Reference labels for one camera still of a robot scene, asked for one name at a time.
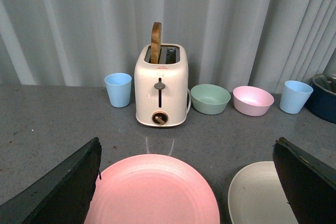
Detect pink plate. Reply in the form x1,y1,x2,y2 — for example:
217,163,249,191
85,154,220,223

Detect cream two-slot toaster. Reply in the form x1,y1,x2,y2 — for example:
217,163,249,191
134,44,191,127

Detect green bowl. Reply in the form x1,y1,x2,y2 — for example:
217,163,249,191
191,84,231,115

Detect light blue cup left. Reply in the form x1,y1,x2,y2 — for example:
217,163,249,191
104,73,132,108

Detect light blue cup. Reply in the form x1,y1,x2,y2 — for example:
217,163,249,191
279,80,313,114
104,73,132,108

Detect brown bread slice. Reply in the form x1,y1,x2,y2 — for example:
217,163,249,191
150,22,162,64

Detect pink bowl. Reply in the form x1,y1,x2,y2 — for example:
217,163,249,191
233,86,275,116

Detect grey pleated curtain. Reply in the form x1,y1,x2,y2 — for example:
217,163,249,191
1,0,335,93

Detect light blue cup right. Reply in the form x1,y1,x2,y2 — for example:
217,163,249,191
279,80,313,114

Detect cream white plate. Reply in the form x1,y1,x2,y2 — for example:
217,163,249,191
228,161,297,223

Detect dark blue pot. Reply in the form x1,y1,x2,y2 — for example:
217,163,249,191
305,81,336,124

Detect glass pot lid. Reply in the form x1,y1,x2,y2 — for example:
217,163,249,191
312,73,336,93

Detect white toaster cable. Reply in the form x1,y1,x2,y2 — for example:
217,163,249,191
186,88,192,116

